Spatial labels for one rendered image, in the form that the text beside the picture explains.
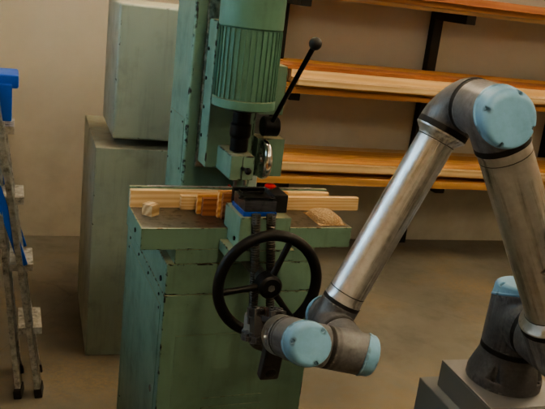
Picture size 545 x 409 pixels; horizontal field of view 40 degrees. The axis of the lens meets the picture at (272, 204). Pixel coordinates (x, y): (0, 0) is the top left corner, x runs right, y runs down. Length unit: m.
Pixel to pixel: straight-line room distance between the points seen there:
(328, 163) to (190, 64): 2.12
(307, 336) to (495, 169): 0.50
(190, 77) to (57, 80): 2.14
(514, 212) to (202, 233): 0.81
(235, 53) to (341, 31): 2.65
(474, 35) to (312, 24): 1.09
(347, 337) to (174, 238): 0.60
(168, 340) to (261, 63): 0.78
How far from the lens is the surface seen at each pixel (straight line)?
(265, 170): 2.23
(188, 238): 1.96
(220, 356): 2.13
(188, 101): 2.23
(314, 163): 4.17
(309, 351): 1.51
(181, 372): 2.12
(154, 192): 2.09
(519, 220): 1.61
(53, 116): 4.33
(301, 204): 2.21
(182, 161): 2.27
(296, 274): 2.10
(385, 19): 4.71
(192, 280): 2.01
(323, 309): 1.67
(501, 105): 1.49
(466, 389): 1.99
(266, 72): 2.00
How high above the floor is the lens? 1.52
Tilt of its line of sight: 16 degrees down
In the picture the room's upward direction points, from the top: 7 degrees clockwise
